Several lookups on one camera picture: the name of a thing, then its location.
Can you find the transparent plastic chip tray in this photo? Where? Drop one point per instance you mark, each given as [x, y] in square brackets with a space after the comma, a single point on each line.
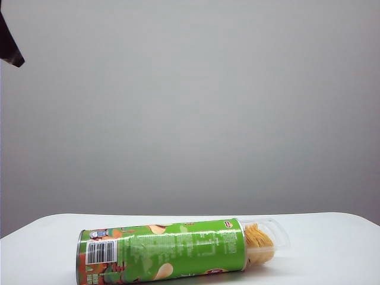
[280, 233]

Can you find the stack of potato chips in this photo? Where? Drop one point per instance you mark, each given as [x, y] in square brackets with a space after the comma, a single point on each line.
[259, 239]

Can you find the green chips can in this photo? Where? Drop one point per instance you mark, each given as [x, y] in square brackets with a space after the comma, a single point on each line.
[166, 252]

